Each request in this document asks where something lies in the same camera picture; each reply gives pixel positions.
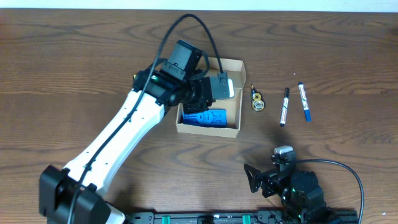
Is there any brown cardboard box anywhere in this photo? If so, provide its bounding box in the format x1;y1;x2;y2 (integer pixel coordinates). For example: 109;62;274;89
175;58;246;138

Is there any black whiteboard marker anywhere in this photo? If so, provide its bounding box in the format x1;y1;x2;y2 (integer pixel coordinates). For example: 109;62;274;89
279;88;290;127

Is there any blue whiteboard marker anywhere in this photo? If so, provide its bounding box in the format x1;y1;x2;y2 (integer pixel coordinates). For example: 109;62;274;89
298;82;312;122

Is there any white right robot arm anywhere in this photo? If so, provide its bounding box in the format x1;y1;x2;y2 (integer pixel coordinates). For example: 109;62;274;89
244;162;339;223

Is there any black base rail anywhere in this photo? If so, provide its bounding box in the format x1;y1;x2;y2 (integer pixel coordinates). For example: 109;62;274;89
125;210;359;224

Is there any blue plastic staple remover block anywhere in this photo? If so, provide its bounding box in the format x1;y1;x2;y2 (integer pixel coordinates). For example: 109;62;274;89
182;110;228;128

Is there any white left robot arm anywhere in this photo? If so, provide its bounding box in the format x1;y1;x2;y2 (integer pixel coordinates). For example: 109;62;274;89
39;40;215;224

